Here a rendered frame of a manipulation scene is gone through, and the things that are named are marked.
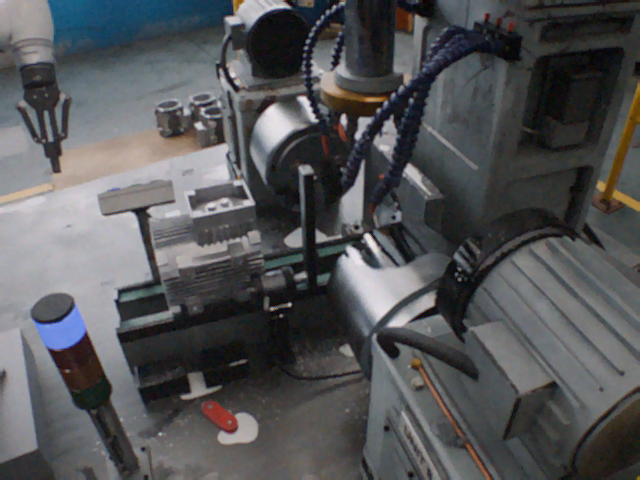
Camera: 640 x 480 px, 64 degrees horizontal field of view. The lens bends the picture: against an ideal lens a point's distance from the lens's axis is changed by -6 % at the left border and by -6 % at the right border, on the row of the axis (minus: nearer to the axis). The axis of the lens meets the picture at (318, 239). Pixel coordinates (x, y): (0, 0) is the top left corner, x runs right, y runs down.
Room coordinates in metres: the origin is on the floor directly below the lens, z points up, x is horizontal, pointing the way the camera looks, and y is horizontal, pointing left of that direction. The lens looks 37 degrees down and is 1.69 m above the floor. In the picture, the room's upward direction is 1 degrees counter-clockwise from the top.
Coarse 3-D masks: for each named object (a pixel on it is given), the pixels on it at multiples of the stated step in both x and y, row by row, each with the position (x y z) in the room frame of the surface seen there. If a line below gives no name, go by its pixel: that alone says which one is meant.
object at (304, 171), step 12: (300, 168) 0.79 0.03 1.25; (300, 180) 0.78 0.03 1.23; (312, 180) 0.77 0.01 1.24; (300, 192) 0.78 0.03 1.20; (312, 192) 0.77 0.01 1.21; (300, 204) 0.79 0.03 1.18; (312, 204) 0.77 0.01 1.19; (312, 216) 0.77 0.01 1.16; (312, 228) 0.77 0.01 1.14; (312, 240) 0.77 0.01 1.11; (312, 252) 0.77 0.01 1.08; (312, 264) 0.77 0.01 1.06; (312, 276) 0.77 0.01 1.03; (312, 288) 0.77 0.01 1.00
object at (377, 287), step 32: (416, 224) 0.74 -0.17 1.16; (352, 256) 0.70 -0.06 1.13; (384, 256) 0.66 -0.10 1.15; (416, 256) 0.65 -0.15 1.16; (448, 256) 0.66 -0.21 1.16; (352, 288) 0.64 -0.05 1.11; (384, 288) 0.60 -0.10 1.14; (416, 288) 0.58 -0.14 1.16; (352, 320) 0.60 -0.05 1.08; (384, 320) 0.56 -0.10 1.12; (416, 320) 0.55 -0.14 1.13; (352, 352) 0.60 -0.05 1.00
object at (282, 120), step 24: (264, 120) 1.25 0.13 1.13; (288, 120) 1.19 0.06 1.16; (312, 120) 1.16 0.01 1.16; (264, 144) 1.17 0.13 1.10; (288, 144) 1.13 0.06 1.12; (312, 144) 1.14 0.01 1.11; (336, 144) 1.16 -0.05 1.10; (264, 168) 1.13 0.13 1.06; (288, 168) 1.12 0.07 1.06; (312, 168) 1.14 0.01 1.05; (336, 168) 1.13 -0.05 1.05; (288, 192) 1.12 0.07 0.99; (336, 192) 1.16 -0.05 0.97
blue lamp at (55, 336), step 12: (72, 312) 0.53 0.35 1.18; (36, 324) 0.47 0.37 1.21; (48, 324) 0.51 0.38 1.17; (60, 324) 0.47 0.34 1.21; (72, 324) 0.48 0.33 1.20; (84, 324) 0.51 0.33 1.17; (48, 336) 0.47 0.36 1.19; (60, 336) 0.47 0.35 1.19; (72, 336) 0.48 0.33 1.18; (60, 348) 0.47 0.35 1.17
